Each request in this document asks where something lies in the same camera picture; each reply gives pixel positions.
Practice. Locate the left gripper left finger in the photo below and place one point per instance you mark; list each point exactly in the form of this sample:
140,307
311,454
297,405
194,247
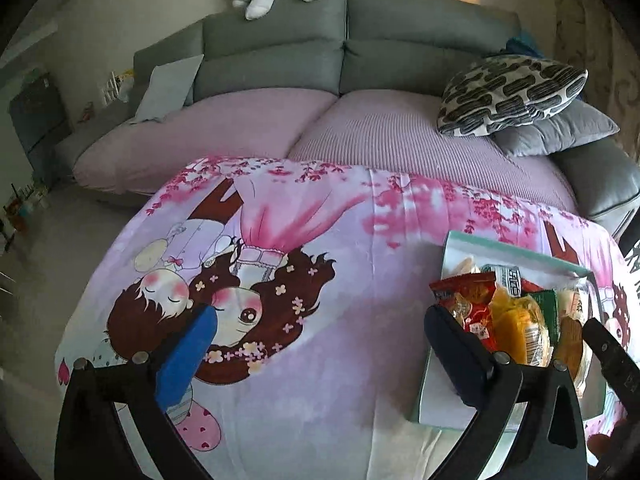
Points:
90,442

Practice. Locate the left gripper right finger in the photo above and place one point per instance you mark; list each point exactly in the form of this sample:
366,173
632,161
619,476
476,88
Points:
550,441

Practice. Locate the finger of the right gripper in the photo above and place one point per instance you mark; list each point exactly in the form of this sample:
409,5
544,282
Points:
618,369

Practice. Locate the kong bun clear packet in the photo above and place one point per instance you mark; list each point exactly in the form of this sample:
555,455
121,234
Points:
572,339

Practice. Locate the white foil snack packet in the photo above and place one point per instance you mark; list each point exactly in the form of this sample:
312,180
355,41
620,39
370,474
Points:
509,277

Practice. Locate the person right hand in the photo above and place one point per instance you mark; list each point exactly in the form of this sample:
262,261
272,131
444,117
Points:
603,448

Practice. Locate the orange jelly packet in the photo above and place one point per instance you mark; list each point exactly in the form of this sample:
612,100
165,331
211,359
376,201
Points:
520,329

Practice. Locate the green snack packet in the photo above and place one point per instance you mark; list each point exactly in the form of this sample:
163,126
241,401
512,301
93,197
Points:
548,303

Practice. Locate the long red snack packet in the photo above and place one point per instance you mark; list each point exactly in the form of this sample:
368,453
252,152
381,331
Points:
528,287

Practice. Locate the red patterned snack packet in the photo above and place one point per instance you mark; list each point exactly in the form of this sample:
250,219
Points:
467,298

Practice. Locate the grey pillow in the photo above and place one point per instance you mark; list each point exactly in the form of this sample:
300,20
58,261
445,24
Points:
577,125

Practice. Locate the pink anime tablecloth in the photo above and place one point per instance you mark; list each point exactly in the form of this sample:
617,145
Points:
318,275

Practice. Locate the black white patterned pillow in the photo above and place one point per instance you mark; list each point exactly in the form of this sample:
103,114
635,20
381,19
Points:
508,90

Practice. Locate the pink striped seat cover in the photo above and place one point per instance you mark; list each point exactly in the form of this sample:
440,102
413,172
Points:
381,129

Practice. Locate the light grey cushion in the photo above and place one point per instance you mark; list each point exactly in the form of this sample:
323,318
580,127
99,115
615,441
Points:
168,88

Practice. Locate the grey sofa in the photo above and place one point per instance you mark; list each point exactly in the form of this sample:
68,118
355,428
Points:
416,46

